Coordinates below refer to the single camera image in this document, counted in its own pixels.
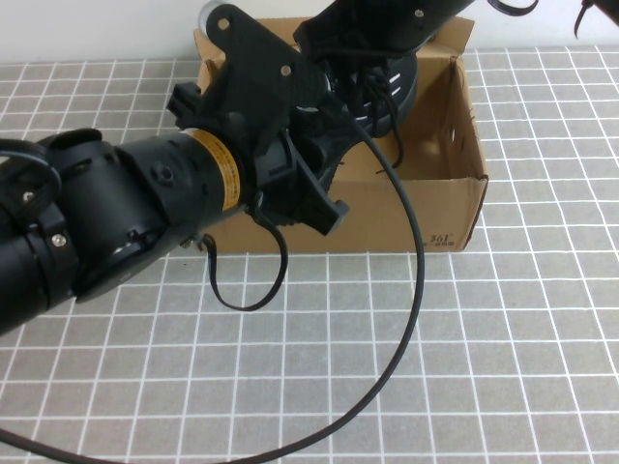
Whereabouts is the brown cardboard shoe box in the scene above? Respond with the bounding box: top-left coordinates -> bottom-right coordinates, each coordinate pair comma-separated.
192,16 -> 489,253

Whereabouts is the thin black strap cable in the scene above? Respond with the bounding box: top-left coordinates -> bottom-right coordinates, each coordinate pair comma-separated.
202,190 -> 290,313

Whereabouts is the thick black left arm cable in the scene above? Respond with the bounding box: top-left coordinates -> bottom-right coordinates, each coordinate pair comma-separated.
0,118 -> 427,464

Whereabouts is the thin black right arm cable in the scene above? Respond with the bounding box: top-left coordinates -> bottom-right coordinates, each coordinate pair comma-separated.
487,0 -> 539,16

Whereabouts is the grey white grid tablecloth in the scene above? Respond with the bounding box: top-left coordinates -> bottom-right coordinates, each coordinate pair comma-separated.
0,45 -> 619,464

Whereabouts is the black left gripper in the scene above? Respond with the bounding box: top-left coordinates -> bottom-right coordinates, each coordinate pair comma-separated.
226,108 -> 350,238

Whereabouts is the black knit sneaker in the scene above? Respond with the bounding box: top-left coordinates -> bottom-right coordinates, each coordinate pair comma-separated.
270,45 -> 421,229

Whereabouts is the black cable tie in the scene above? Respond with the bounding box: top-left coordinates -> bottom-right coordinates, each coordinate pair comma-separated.
573,0 -> 594,39

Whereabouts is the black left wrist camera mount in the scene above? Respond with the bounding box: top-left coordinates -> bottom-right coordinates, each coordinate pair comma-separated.
166,3 -> 335,146

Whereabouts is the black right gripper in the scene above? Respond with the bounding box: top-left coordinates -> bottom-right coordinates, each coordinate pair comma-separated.
328,0 -> 470,57

